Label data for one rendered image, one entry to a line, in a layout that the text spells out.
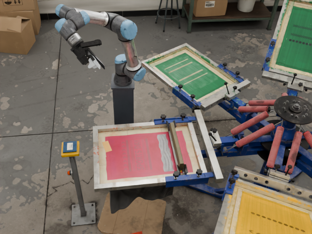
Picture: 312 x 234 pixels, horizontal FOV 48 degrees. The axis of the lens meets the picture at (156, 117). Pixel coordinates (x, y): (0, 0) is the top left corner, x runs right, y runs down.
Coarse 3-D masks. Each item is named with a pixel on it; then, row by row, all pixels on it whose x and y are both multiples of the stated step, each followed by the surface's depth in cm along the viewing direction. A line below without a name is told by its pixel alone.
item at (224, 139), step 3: (210, 138) 264; (222, 138) 264; (225, 138) 264; (228, 138) 264; (231, 138) 264; (222, 141) 262; (225, 141) 262; (228, 141) 262; (231, 141) 262; (225, 144) 263; (228, 144) 264; (231, 144) 264; (213, 147) 263
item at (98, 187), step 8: (96, 128) 273; (104, 128) 274; (112, 128) 274; (120, 128) 276; (128, 128) 277; (136, 128) 278; (144, 128) 280; (192, 128) 278; (96, 136) 267; (192, 136) 271; (96, 144) 262; (96, 152) 256; (200, 152) 260; (96, 160) 251; (200, 160) 255; (96, 168) 246; (200, 168) 251; (96, 176) 241; (96, 184) 237; (104, 184) 237; (112, 184) 237; (120, 184) 237; (128, 184) 238; (136, 184) 238; (144, 184) 239; (152, 184) 240; (160, 184) 241
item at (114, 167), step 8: (160, 152) 263; (184, 152) 264; (112, 160) 256; (120, 160) 256; (152, 160) 258; (160, 160) 258; (184, 160) 259; (112, 168) 251; (120, 168) 251; (160, 168) 253; (176, 168) 253; (112, 176) 246; (120, 176) 246; (128, 176) 246; (136, 176) 247; (144, 176) 247
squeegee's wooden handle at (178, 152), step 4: (172, 124) 270; (172, 128) 267; (172, 132) 264; (172, 136) 265; (176, 136) 261; (172, 140) 266; (176, 140) 258; (176, 144) 255; (176, 148) 253; (176, 152) 252; (180, 152) 250; (176, 156) 254; (180, 156) 248; (180, 160) 245; (180, 164) 243; (180, 168) 246
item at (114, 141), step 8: (112, 136) 273; (120, 136) 273; (128, 136) 273; (136, 136) 274; (144, 136) 274; (152, 136) 274; (168, 136) 275; (112, 144) 267; (120, 144) 267; (152, 144) 268; (168, 144) 269; (184, 144) 270; (112, 152) 261; (120, 152) 262; (152, 152) 263
